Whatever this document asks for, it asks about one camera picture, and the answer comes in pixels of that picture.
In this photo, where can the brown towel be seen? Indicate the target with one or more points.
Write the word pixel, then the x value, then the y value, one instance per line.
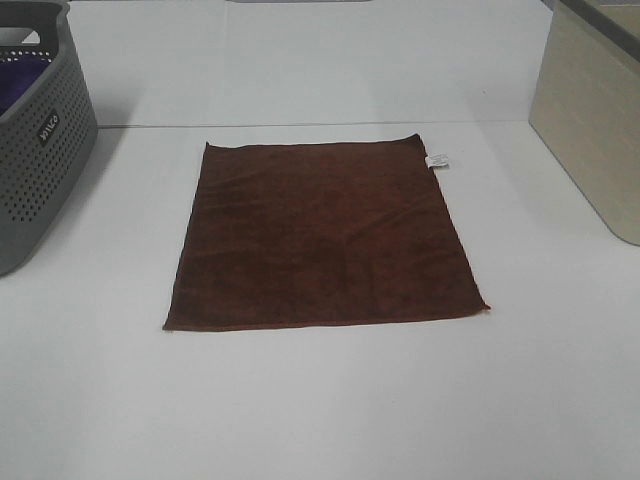
pixel 305 235

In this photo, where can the grey perforated laundry basket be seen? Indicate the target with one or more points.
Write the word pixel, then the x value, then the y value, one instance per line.
pixel 45 143

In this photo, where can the beige storage box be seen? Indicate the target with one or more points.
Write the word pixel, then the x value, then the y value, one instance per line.
pixel 586 106

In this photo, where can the purple cloth in basket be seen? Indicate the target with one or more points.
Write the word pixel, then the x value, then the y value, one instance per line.
pixel 22 78

